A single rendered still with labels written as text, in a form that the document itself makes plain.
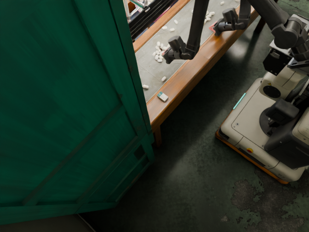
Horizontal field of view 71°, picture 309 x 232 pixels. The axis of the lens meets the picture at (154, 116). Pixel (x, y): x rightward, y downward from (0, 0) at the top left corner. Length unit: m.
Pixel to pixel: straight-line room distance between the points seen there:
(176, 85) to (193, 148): 0.81
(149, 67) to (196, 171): 1.00
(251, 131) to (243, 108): 0.20
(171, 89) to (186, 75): 0.13
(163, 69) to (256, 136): 0.90
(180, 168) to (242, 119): 0.66
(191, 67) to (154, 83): 0.25
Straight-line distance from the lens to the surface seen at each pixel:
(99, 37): 0.46
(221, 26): 1.51
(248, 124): 1.85
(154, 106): 1.27
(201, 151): 1.99
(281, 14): 0.98
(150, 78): 1.38
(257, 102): 1.95
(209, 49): 1.49
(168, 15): 1.66
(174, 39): 1.18
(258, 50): 2.60
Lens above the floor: 1.92
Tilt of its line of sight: 69 degrees down
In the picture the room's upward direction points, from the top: 9 degrees counter-clockwise
